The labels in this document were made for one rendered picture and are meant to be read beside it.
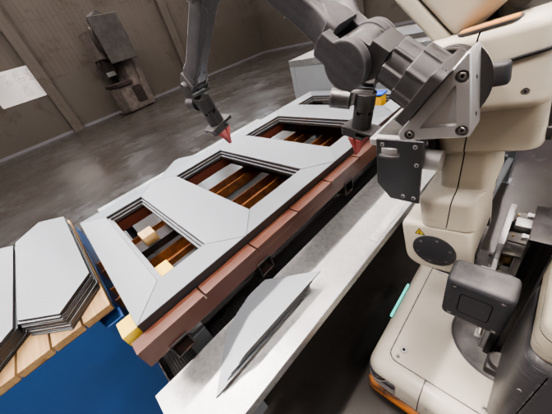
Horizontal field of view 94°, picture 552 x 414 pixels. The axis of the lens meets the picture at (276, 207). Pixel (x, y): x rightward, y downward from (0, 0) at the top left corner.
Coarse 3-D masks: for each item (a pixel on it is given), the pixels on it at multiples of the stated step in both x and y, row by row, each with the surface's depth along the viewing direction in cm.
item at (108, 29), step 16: (96, 16) 728; (112, 16) 760; (96, 32) 733; (112, 32) 765; (96, 48) 768; (112, 48) 770; (128, 48) 808; (96, 64) 831; (112, 64) 817; (128, 64) 842; (128, 80) 840; (144, 80) 890; (128, 96) 854; (144, 96) 895; (128, 112) 882
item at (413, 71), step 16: (400, 48) 36; (416, 48) 36; (432, 48) 36; (464, 48) 37; (384, 64) 38; (400, 64) 37; (416, 64) 36; (432, 64) 35; (448, 64) 34; (384, 80) 40; (400, 80) 37; (416, 80) 36; (432, 80) 33; (400, 96) 38; (416, 96) 35
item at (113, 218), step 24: (312, 96) 171; (288, 120) 150; (312, 120) 138; (336, 120) 128; (384, 120) 113; (192, 168) 127; (264, 168) 112; (288, 168) 102; (120, 216) 109; (192, 240) 83; (216, 264) 70; (192, 288) 67
